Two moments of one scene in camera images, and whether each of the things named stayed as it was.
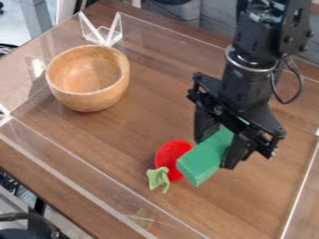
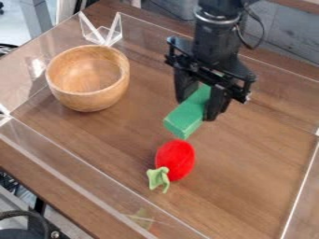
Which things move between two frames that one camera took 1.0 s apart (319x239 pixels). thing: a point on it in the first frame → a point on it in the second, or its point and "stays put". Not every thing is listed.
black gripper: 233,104 → 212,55
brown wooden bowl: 87,77 stays put
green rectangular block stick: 200,161 → 183,119
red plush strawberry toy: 167,155 stays put
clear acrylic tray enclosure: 93,111 stays put
